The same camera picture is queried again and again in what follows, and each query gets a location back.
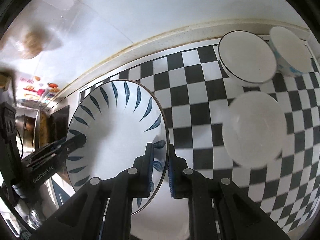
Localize black white checkered mat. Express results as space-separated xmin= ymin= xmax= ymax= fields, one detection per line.
xmin=78 ymin=36 xmax=320 ymax=233

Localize plain white bowl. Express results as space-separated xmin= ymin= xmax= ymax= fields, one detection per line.
xmin=222 ymin=91 xmax=287 ymax=169

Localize white plate blue leaves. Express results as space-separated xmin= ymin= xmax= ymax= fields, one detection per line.
xmin=66 ymin=80 xmax=169 ymax=214

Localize black stove top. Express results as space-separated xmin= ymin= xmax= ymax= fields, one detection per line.
xmin=49 ymin=106 xmax=69 ymax=143

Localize white bowl black rim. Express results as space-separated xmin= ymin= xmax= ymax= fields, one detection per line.
xmin=218 ymin=30 xmax=277 ymax=87

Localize white bowl blue dots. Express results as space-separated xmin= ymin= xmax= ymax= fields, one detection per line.
xmin=269 ymin=27 xmax=312 ymax=77

